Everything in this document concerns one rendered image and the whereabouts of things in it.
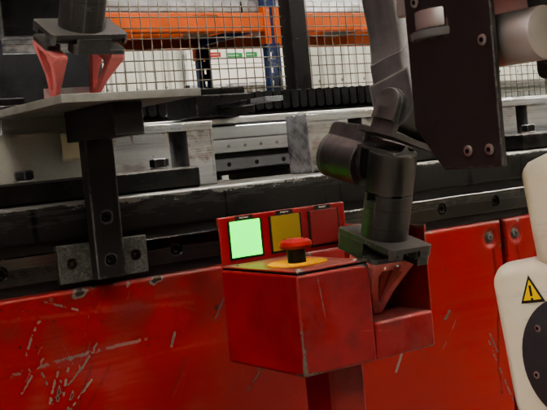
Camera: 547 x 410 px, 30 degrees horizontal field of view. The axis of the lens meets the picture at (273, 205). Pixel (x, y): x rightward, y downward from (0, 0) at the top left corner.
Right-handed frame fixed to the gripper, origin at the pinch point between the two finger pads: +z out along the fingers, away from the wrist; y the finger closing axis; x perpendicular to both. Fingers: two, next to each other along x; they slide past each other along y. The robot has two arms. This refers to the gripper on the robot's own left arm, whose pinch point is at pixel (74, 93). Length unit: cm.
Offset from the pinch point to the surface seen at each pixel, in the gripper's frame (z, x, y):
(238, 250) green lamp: 12.0, 24.0, -12.5
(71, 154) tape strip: 10.7, -4.3, -2.3
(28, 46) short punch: -1.5, -13.9, 1.0
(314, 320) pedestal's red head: 11.5, 40.9, -12.3
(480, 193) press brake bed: 17, 12, -68
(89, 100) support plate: -5.6, 15.3, 5.2
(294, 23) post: 20, -84, -96
